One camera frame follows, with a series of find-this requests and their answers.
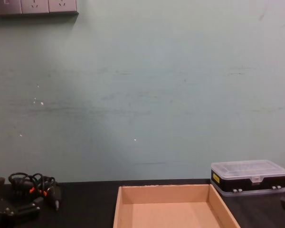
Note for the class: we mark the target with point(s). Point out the black table cloth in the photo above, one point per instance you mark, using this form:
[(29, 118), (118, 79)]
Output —
[(90, 206)]

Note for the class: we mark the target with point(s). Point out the grey wall socket plate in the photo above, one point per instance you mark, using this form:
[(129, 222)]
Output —
[(35, 6), (63, 5)]

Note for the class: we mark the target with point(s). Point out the shallow brown cardboard tray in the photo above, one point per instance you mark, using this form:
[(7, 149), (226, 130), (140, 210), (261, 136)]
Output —
[(173, 213)]

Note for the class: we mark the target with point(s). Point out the grey wall switch plate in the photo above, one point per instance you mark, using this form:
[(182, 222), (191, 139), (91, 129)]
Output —
[(7, 6)]

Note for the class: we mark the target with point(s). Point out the clear plastic case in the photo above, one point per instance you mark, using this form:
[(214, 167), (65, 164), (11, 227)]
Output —
[(247, 171)]

